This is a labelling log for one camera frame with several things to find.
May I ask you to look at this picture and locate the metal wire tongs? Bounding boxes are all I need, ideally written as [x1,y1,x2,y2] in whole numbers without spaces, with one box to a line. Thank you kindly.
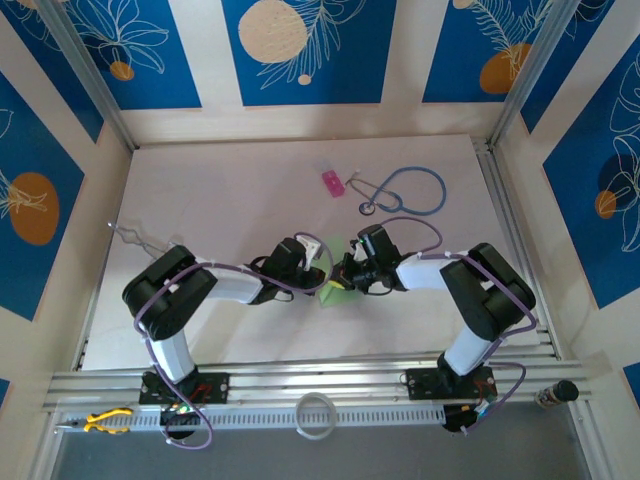
[108,222,174,256]

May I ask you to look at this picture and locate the black controller board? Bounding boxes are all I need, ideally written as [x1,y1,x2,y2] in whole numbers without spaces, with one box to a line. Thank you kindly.
[158,403,205,442]
[442,402,494,435]

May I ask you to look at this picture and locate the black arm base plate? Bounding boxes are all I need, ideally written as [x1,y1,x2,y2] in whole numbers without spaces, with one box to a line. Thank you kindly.
[138,372,231,406]
[405,367,497,401]

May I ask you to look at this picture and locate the white slotted cable duct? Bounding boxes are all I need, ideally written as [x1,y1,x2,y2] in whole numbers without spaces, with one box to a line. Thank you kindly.
[52,403,447,434]

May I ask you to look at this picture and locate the light green paper sheet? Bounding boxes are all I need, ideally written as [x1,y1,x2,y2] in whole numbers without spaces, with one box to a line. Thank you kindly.
[317,234,362,308]

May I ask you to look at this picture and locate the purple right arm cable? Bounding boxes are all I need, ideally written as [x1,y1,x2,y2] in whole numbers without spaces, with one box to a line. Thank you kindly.
[379,215,539,436]

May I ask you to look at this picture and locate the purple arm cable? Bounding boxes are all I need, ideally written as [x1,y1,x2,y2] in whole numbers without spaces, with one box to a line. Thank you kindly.
[133,231,335,450]
[379,215,539,436]

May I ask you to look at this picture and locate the aluminium mounting rail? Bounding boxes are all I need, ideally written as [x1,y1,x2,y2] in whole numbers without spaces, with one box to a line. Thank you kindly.
[42,349,596,416]

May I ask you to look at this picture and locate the aluminium frame post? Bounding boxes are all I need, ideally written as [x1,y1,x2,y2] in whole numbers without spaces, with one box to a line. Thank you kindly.
[35,0,139,152]
[487,0,591,147]

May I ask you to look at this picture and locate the white tape roll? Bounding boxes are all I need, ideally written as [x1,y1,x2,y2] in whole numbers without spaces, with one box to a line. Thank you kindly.
[293,392,337,441]

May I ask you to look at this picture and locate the small pink bottle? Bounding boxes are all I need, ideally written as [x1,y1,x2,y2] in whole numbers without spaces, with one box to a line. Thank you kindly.
[314,158,347,200]

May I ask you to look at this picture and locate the aluminium side rail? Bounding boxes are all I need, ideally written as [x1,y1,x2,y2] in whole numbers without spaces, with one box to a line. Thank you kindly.
[472,138,564,361]
[72,239,111,372]

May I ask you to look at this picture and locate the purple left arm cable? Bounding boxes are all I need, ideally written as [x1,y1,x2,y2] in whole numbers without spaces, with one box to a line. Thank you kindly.
[133,231,335,450]

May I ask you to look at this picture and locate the yellow handled pliers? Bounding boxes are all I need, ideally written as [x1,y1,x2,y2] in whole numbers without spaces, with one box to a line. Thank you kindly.
[54,407,135,435]

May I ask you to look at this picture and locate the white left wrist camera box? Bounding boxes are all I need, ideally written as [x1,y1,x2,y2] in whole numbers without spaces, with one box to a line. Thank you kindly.
[298,235,322,271]

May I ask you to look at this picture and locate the blue stethoscope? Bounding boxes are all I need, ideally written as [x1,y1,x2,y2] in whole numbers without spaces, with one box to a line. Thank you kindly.
[348,166,448,218]

